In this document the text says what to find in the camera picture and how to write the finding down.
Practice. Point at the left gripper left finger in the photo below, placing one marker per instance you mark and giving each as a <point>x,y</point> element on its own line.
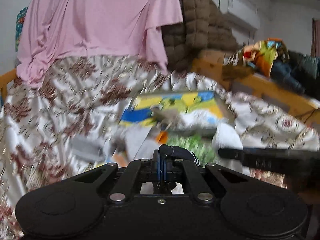
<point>157,161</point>

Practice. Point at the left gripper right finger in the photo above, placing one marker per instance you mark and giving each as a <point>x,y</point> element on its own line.
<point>166,158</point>

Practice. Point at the navy striped sock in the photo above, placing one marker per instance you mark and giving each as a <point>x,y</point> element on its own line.
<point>177,152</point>

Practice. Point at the grey sock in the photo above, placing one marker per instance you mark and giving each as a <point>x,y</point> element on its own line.
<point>137,144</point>

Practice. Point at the white fluffy sock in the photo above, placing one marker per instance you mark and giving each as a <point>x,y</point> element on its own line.
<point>227,137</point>

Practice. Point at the white and blue cloth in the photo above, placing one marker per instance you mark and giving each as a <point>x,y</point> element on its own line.
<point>198,119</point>

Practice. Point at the grey tray with cartoon picture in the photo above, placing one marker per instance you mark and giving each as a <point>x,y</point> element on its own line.
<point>138,112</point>

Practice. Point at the colourful cloth pile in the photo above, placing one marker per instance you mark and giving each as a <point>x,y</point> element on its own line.
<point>259,57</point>

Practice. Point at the floral satin sofa cover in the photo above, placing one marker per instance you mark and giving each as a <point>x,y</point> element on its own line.
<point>84,97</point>

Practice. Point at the brown quilted jacket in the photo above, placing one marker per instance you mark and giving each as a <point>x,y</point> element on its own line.
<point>204,27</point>

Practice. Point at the white air conditioner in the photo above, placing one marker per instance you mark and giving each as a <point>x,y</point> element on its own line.
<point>240,14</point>

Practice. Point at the pink cloth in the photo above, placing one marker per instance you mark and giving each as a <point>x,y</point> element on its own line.
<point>55,29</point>

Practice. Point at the beige drawstring pouch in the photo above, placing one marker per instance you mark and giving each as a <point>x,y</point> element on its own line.
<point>166,118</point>

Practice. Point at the colourful wall poster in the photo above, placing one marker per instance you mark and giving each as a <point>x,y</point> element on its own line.
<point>19,25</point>

